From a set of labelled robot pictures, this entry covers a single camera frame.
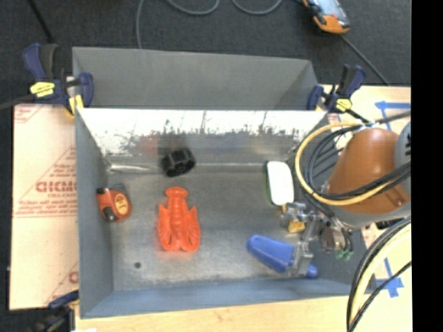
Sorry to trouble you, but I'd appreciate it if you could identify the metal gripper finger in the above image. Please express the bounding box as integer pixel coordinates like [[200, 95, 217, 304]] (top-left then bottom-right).
[[288, 241, 315, 278], [280, 201, 313, 227]]

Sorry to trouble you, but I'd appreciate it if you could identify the white rounded flat pad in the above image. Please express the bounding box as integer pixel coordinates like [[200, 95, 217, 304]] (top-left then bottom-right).
[[265, 160, 296, 207]]

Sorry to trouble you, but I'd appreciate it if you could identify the grey metal bin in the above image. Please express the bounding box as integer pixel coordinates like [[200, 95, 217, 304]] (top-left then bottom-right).
[[71, 46, 368, 320]]

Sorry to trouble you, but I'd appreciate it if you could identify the orange toy lobster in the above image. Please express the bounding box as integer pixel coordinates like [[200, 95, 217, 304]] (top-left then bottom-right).
[[157, 186, 202, 253]]

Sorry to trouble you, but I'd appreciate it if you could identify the black ribbed round knob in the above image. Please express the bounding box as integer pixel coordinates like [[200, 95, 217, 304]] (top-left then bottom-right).
[[159, 147, 197, 178]]

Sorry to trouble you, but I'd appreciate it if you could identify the orange tape measure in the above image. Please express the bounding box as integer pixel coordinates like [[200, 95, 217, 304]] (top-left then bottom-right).
[[96, 184, 133, 223]]

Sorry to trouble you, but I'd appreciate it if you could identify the brown cardboard board red print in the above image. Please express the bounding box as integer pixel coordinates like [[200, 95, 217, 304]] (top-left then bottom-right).
[[8, 102, 80, 311]]

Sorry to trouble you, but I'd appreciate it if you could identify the blue rounded handle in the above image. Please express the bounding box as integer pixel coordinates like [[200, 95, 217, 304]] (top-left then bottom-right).
[[246, 234, 319, 279]]

